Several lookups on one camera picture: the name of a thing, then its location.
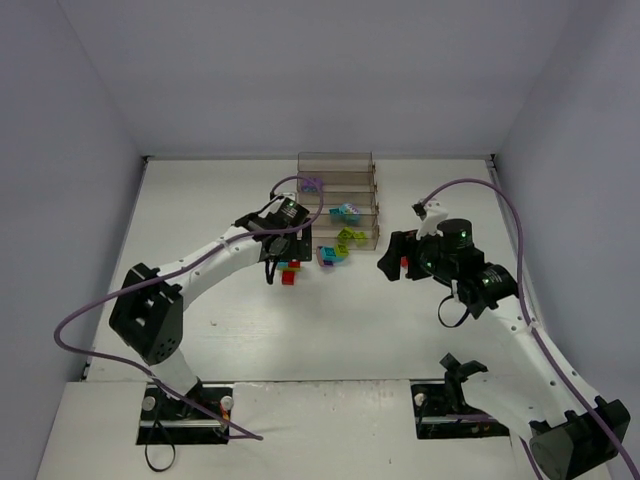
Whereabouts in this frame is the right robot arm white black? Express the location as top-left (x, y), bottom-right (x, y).
top-left (377, 214), bottom-right (631, 479)

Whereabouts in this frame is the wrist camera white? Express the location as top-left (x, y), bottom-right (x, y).
top-left (274, 192), bottom-right (296, 201)
top-left (412, 200), bottom-right (448, 240)

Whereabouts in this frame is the blue oval flower lego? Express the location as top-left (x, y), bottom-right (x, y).
top-left (339, 203), bottom-right (361, 224)

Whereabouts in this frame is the black loop cable left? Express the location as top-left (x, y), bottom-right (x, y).
top-left (144, 419), bottom-right (177, 474)

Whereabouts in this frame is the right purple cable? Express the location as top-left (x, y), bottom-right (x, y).
top-left (422, 178), bottom-right (640, 480)

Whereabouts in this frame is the purple cable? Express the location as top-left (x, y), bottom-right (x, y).
top-left (422, 178), bottom-right (640, 480)
top-left (53, 175), bottom-right (326, 442)

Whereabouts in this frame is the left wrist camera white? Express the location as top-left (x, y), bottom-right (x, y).
top-left (274, 192), bottom-right (296, 201)

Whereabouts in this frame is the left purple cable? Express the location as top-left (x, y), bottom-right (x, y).
top-left (53, 175), bottom-right (326, 442)

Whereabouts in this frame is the red lego brick lower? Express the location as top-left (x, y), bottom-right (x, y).
top-left (281, 271), bottom-right (296, 286)

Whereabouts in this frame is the purple rounded lego brick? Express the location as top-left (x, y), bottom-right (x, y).
top-left (298, 177), bottom-right (323, 194)

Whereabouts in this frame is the blue small lego brick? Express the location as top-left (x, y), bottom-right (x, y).
top-left (329, 208), bottom-right (344, 223)

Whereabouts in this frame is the purple butterfly lego piece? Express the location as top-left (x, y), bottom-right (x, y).
top-left (316, 246), bottom-right (333, 268)

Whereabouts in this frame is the blue lego brick center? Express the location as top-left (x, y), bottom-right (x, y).
top-left (321, 246), bottom-right (336, 264)

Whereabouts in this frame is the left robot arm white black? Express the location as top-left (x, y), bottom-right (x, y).
top-left (109, 194), bottom-right (312, 408)

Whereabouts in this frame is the green wide lego brick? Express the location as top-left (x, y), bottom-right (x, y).
top-left (351, 231), bottom-right (368, 248)

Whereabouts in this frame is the clear bin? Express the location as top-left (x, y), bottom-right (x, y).
top-left (312, 214), bottom-right (380, 251)
top-left (297, 152), bottom-right (374, 172)
top-left (293, 191), bottom-right (380, 216)
top-left (298, 171), bottom-right (376, 193)

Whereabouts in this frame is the green lego brick center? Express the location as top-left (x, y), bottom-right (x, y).
top-left (333, 244), bottom-right (349, 263)

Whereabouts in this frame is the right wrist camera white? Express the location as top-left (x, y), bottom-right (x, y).
top-left (412, 200), bottom-right (448, 240)

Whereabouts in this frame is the clear bin nearest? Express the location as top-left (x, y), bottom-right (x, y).
top-left (312, 214), bottom-right (380, 251)

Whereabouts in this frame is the clear bin farthest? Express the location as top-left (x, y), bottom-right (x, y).
top-left (297, 152), bottom-right (374, 172)

